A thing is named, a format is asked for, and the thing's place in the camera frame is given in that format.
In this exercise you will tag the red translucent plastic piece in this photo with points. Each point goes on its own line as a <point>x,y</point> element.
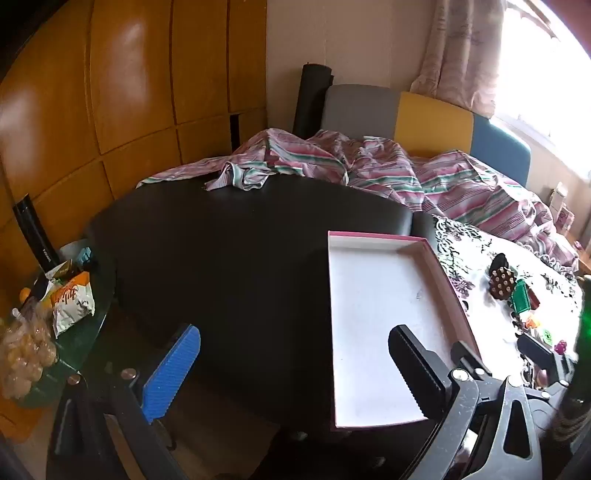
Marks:
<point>533,300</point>

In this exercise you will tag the beige patterned curtain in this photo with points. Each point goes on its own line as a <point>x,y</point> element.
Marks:
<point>461,55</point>

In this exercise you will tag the white cardboard box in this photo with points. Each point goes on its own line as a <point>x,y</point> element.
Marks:
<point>559,198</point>

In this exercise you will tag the purple silicone nub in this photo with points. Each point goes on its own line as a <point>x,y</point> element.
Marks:
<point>561,347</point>

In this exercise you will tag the black tube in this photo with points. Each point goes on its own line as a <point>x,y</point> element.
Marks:
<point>34,230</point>

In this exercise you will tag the orange building blocks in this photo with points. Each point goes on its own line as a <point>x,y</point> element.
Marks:
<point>533,321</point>

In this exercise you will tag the pink striped blanket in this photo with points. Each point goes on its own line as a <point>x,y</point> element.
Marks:
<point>369,161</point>

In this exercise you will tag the teal packet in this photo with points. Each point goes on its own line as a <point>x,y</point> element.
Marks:
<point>85,256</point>

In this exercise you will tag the white floral tablecloth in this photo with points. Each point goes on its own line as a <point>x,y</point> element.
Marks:
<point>471,258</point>

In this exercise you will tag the wooden wardrobe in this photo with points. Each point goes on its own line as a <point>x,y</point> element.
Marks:
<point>129,92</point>

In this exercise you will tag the black rolled mat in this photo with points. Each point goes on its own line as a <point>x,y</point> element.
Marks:
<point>309,101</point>

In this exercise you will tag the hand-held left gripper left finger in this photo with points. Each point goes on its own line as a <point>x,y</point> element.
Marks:
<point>171,374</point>

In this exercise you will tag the white box with pink rim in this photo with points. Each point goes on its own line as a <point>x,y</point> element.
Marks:
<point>383,323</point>

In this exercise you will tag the bag of round yellow fruit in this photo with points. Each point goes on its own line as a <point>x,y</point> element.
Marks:
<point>23,360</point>

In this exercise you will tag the window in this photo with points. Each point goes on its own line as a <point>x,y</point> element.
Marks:
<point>545,69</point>

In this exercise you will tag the green ribbed plastic plunger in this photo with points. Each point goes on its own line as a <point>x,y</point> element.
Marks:
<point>521,297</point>

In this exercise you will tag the brown massage comb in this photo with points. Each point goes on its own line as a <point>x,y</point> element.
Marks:
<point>501,281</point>

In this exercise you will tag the grey yellow blue headboard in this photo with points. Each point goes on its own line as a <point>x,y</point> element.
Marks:
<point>434,120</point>

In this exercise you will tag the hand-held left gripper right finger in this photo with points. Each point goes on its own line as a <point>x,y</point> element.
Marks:
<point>415,360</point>

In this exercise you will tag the pink patterned box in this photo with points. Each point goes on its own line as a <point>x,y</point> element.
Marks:
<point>565,221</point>

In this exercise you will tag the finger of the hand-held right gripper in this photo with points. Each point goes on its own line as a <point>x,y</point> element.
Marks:
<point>535,347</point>

